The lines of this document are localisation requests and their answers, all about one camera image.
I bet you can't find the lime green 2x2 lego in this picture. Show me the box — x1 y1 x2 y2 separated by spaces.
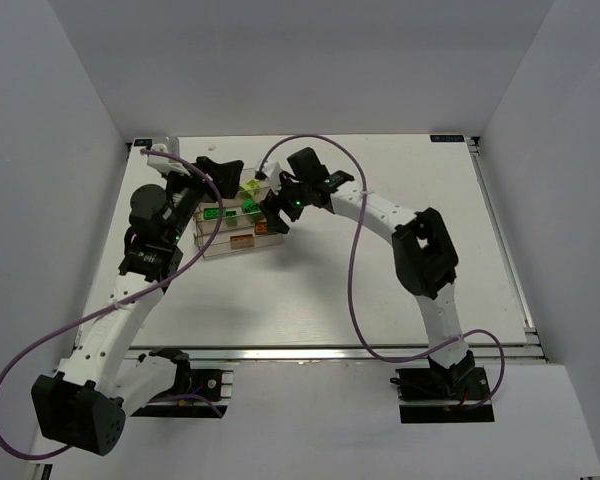
238 179 260 198

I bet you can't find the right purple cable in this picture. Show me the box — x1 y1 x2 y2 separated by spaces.
257 134 506 411

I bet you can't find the orange lego with green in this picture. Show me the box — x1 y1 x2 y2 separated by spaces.
230 234 255 250

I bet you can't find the purple cable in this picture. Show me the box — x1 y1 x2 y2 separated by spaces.
0 147 225 460
257 134 506 411

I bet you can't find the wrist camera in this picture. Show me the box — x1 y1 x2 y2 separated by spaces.
144 136 189 176
255 160 283 193

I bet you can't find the dark green 2x2 lego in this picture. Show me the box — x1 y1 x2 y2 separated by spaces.
241 198 260 214

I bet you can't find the table corner label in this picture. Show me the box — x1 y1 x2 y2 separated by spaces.
429 134 465 143
133 138 153 148

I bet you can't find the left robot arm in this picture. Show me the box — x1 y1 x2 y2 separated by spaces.
31 153 244 456

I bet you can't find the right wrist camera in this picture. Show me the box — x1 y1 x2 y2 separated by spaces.
255 160 283 193

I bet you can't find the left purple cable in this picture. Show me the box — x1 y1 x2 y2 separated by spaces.
0 147 225 460

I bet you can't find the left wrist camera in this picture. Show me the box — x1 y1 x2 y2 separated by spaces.
144 136 189 176

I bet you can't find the table corner label right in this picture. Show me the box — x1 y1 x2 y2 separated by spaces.
429 134 465 143

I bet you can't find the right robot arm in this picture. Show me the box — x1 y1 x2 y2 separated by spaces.
256 147 475 394

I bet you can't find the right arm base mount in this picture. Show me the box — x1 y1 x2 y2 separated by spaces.
390 367 495 425

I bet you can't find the orange lego plate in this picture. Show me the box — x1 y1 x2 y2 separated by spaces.
254 222 269 235

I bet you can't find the dark green lego block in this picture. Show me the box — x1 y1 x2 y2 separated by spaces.
248 210 266 223

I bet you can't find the green 2x4 lego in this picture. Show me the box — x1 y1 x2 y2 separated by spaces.
203 208 224 221

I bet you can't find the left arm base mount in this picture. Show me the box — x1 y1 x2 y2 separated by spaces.
116 348 234 419

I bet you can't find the table corner label left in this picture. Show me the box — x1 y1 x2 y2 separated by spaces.
133 138 153 148

